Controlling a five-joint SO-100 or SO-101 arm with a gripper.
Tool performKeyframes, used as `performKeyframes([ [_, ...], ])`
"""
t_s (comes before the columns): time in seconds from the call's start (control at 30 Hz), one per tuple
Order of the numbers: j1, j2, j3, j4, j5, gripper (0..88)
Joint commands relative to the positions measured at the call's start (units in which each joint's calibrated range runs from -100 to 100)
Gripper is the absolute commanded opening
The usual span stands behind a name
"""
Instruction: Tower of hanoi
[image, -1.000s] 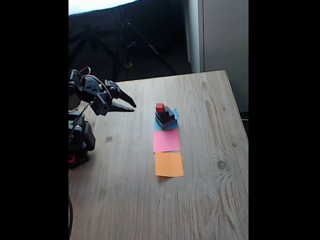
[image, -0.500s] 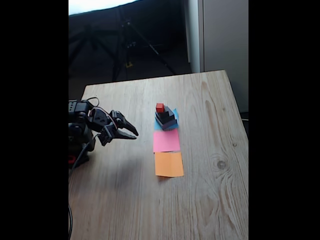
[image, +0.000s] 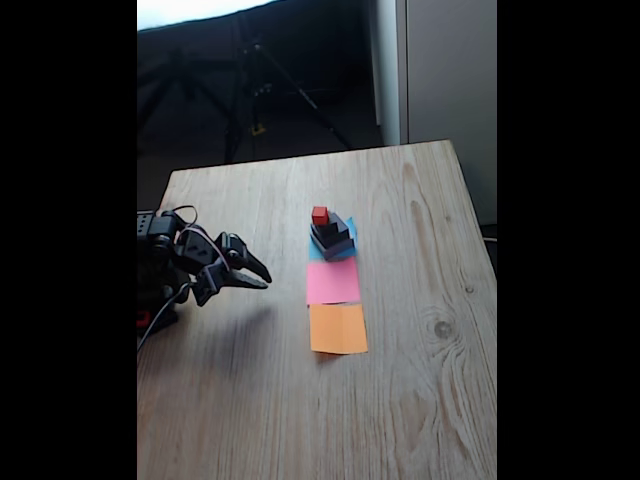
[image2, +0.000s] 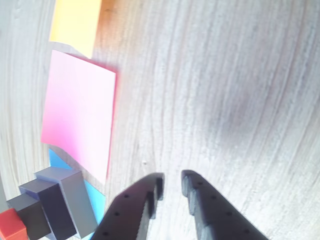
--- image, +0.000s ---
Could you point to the black light stand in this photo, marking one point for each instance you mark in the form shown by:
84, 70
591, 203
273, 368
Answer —
192, 92

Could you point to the large grey cube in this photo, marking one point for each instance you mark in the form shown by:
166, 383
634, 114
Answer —
342, 248

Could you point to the red table clamp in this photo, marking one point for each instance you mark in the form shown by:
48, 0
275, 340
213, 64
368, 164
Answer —
142, 319

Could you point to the blue paper sheet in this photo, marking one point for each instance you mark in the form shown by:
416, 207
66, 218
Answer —
352, 225

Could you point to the orange paper sheet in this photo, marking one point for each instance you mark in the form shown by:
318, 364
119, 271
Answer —
337, 327

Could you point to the small red cube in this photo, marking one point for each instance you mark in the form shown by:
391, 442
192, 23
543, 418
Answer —
320, 216

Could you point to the white cabinet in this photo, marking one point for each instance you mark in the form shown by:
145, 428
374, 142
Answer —
450, 75

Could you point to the small black cube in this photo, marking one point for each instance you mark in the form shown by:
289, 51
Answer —
331, 225

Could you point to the pink paper sheet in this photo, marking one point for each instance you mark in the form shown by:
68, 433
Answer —
332, 282

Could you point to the bright white light panel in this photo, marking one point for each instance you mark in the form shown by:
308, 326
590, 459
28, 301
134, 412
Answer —
190, 10

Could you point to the medium black cube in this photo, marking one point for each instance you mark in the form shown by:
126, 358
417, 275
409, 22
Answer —
342, 231

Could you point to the black tripod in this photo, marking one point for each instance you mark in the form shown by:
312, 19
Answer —
260, 90

